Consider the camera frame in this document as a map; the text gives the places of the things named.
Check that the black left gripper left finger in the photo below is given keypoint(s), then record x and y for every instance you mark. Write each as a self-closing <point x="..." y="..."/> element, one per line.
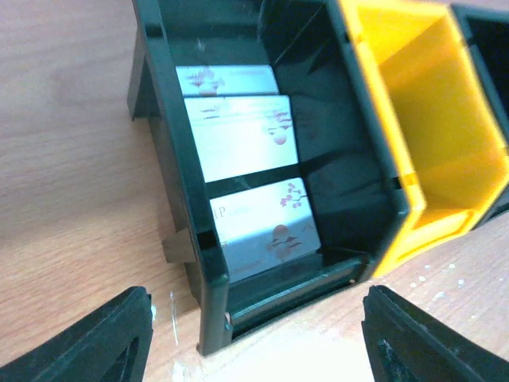
<point x="111" y="343"/>

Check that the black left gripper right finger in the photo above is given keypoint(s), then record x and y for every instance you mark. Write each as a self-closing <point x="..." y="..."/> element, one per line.
<point x="404" y="343"/>

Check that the yellow bin middle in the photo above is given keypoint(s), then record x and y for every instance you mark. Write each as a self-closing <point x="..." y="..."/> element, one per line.
<point x="449" y="150"/>

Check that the silver credit card stack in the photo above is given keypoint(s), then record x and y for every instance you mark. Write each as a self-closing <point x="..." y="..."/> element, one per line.
<point x="243" y="130"/>

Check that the black bin left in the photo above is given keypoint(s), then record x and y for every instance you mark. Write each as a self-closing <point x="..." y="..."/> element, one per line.
<point x="344" y="159"/>

